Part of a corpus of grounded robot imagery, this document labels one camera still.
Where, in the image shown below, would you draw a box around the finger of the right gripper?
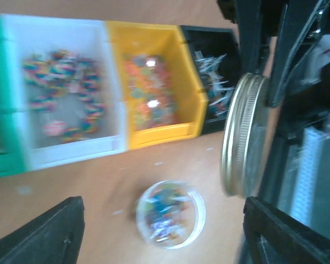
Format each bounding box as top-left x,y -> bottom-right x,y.
267,1 -> 330,107
235,0 -> 271,75

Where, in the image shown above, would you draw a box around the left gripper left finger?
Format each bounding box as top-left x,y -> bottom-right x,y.
0,196 -> 85,263

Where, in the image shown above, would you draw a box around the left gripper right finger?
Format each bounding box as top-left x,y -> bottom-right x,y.
243,196 -> 330,263

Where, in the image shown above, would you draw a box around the black candy bin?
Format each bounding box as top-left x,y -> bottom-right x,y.
181,25 -> 241,135

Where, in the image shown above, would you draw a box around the clear plastic jar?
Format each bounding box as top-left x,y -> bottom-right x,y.
135,180 -> 206,250

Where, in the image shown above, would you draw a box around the white jar lid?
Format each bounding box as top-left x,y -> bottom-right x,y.
221,73 -> 269,199

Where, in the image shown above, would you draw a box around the orange candy bin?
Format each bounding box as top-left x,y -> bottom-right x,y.
106,21 -> 207,150

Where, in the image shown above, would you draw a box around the green candy bin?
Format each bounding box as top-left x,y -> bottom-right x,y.
0,17 -> 25,177

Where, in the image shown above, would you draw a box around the white candy bin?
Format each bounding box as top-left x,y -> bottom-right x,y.
0,14 -> 126,171

